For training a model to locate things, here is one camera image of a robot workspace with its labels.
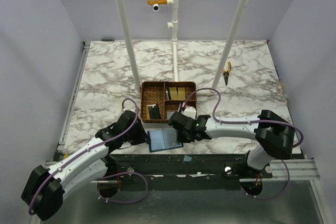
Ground black VIP credit card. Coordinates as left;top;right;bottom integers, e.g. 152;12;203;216
146;104;161;120

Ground aluminium rail frame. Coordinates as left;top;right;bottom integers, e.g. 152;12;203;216
39;41;321;183

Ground centre white pipe stand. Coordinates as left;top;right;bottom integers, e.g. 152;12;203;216
167;0;179;82

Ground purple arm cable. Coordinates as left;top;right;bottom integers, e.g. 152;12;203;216
181;88;305;147
28;98;140;216

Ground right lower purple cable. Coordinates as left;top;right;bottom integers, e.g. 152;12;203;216
244;158;291;200

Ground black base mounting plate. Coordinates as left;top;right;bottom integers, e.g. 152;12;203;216
94;154;272;191

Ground gold credit card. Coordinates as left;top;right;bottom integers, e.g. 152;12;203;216
168;87;179;100
177;87;186;100

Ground right white slanted pipe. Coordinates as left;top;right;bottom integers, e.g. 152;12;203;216
211;0;249;89

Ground orange hook peg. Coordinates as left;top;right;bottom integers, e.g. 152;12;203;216
147;0;167;6

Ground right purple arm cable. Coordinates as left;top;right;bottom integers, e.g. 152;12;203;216
181;88;305;147

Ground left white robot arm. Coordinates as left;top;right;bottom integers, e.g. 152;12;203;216
21;110;148;220

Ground white slanted pipe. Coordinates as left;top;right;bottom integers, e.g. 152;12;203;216
211;0;249;89
115;0;141;93

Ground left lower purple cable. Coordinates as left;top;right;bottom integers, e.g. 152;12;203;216
93;173;148;204

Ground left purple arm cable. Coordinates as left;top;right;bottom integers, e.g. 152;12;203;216
28;98;140;216

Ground small blue white ball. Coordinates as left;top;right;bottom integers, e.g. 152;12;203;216
152;4;160;12

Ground left white slanted pipe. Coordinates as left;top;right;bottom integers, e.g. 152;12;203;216
115;0;141;93

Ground yellow handled pliers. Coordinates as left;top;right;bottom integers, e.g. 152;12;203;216
223;61;232;86

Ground blue leather card holder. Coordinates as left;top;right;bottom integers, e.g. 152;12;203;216
148;127;183;152

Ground woven brown divided tray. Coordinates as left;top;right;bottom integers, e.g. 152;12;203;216
140;81;196;123

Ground white diamond credit card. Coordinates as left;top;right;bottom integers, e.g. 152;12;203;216
166;111;175;120

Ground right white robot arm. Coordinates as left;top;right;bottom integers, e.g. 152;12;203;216
168;110;296;178

